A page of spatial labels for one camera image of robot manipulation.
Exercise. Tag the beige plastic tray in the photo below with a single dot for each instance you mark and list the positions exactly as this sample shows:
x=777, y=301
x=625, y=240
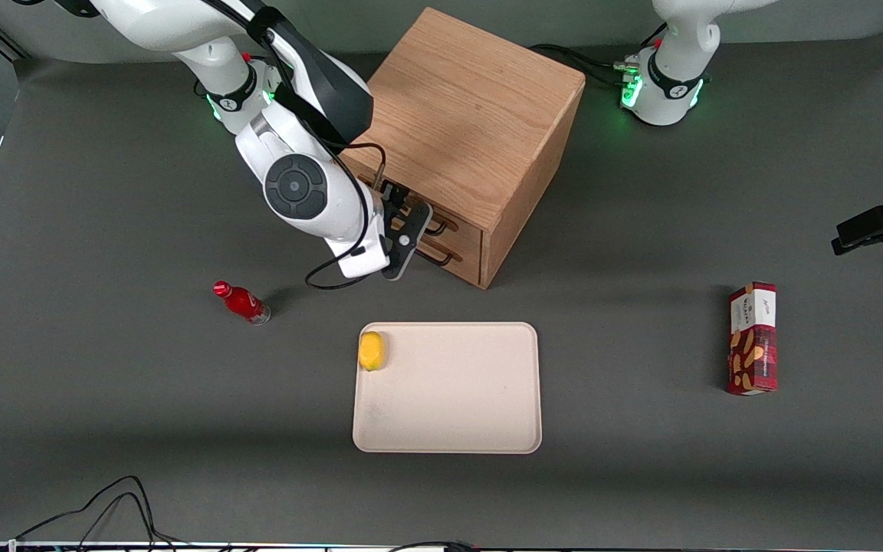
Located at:
x=457, y=391

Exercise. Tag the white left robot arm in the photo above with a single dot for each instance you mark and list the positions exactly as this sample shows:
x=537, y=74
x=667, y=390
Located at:
x=671, y=84

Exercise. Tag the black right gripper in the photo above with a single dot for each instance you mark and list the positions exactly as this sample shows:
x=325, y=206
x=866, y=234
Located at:
x=390, y=205

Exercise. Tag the yellow lemon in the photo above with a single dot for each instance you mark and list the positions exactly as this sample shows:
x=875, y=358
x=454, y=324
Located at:
x=371, y=351

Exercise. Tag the wooden drawer cabinet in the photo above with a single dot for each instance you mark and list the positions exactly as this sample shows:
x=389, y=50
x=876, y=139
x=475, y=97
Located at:
x=464, y=100

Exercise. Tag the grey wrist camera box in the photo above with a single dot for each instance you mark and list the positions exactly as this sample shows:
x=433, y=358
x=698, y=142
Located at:
x=409, y=238

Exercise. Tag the red snack box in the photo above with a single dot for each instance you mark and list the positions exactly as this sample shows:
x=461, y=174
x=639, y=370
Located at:
x=753, y=345

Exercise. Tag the red bottle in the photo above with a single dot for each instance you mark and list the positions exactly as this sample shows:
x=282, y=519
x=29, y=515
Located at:
x=242, y=303

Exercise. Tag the black camera clamp mount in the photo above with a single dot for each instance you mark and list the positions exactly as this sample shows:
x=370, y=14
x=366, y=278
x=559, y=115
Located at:
x=878, y=226

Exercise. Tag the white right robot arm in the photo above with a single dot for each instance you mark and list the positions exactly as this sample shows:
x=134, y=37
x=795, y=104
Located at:
x=296, y=188

